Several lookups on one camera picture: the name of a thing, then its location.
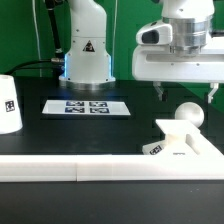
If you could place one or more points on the white lamp hood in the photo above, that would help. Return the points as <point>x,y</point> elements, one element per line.
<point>10,116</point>

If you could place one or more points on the white L-shaped fence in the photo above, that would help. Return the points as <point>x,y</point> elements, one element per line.
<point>206,164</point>

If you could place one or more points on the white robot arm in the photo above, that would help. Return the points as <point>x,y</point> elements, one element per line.
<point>87,63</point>

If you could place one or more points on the white tag sheet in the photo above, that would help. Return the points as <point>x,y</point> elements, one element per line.
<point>104,108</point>

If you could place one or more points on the white lamp base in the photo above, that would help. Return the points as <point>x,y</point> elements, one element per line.
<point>175,142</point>

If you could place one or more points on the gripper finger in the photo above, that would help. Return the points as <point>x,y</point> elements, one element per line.
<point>159,89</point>
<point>213,89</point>

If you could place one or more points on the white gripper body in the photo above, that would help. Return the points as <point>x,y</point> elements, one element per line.
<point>179,51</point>

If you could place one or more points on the white lamp bulb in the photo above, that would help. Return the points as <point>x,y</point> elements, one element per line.
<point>190,111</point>

